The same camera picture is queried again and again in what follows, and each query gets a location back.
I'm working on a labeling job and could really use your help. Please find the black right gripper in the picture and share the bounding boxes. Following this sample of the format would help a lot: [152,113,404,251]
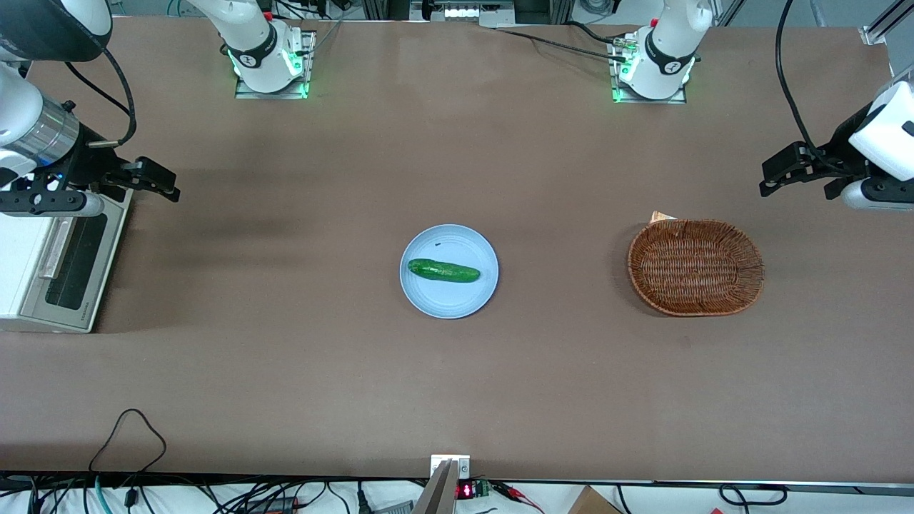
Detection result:
[34,126,181,203]

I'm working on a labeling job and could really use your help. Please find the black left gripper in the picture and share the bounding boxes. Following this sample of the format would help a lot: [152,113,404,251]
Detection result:
[759,106,871,201]

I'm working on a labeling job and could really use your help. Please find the glass oven door with handle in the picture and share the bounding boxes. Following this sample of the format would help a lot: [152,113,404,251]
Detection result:
[20,191,134,334]

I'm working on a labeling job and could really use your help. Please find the white toaster oven body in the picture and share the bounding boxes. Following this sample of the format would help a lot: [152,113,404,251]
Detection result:
[0,184,135,334]

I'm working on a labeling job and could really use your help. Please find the brown wicker basket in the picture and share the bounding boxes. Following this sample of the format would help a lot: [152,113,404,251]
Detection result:
[627,218,765,317]

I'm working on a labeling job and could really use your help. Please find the green cucumber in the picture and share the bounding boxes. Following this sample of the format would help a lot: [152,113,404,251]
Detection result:
[408,258,481,284]

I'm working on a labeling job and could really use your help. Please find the light blue plate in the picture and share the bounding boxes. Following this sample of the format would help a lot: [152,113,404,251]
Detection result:
[399,224,500,320]

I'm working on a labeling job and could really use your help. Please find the black power adapter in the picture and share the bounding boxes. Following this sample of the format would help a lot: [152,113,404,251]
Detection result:
[243,497,299,514]

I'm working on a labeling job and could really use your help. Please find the white electronics box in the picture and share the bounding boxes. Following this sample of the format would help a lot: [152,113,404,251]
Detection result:
[443,0,516,28]

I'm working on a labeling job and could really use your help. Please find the brown cardboard box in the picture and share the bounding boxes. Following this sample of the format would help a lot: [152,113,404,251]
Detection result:
[568,485,623,514]

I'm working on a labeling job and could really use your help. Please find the red black clip leads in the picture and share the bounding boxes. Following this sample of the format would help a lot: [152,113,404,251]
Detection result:
[493,482,543,513]

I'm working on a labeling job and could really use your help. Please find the silver mounting plate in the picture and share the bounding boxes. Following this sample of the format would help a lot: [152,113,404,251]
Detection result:
[431,455,472,480]

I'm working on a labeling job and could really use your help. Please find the grey aluminium bar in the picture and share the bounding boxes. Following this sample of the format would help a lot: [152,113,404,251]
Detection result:
[413,460,458,514]

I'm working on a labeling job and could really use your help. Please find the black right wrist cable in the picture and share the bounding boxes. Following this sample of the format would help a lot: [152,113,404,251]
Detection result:
[64,44,138,148]

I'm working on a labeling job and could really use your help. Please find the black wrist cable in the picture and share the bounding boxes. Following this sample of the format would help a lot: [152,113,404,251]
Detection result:
[775,0,840,172]
[64,44,138,148]

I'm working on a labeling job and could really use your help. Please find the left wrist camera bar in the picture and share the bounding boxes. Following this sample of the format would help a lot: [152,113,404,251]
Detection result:
[841,177,914,213]

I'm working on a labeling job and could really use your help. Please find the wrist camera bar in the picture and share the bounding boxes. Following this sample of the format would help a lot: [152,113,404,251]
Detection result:
[841,177,914,213]
[0,188,106,217]

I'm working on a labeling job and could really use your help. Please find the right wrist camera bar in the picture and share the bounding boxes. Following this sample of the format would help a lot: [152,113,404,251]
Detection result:
[0,188,106,217]

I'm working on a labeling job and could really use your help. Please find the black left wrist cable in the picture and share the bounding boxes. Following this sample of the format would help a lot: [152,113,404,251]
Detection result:
[775,0,840,172]

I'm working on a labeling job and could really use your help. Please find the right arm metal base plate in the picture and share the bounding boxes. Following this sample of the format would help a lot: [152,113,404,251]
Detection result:
[235,30,317,100]

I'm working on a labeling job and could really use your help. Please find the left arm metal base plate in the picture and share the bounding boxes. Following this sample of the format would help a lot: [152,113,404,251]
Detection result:
[609,36,688,105]

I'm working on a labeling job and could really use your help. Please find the aluminium frame profile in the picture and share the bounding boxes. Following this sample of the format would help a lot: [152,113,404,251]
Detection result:
[860,0,914,45]

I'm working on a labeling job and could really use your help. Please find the thin black looped cable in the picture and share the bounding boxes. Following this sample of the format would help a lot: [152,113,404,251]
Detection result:
[88,408,168,473]

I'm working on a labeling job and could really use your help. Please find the short black table cable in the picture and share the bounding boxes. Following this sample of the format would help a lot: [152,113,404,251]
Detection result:
[566,21,623,45]

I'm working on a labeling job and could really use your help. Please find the long black table cable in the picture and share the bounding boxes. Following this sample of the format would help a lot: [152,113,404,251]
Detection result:
[495,27,633,64]

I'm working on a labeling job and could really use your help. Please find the black cable coil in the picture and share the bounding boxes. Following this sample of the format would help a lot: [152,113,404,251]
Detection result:
[718,484,790,506]

